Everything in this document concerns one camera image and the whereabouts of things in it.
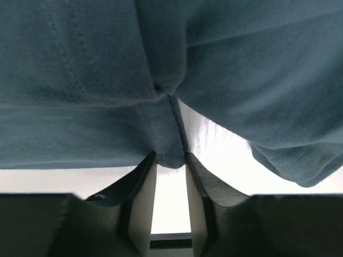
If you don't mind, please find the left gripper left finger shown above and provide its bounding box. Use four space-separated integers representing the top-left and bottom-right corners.
61 152 157 256

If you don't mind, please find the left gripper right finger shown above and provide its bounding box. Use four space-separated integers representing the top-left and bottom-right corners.
185 153 268 256

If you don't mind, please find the blue-grey t shirt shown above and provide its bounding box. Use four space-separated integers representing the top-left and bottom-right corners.
1 1 342 187

